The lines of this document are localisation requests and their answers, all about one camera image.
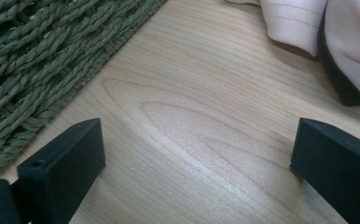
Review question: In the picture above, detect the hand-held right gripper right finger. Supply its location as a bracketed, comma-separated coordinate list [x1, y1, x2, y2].
[289, 117, 360, 224]

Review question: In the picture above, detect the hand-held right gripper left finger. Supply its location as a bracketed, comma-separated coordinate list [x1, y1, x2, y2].
[10, 118, 106, 224]

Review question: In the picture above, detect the pale pink garment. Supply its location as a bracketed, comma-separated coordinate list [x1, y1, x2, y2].
[224, 0, 360, 107]

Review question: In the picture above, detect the green woven rope mat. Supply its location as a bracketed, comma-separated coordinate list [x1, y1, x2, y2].
[0, 0, 169, 181]

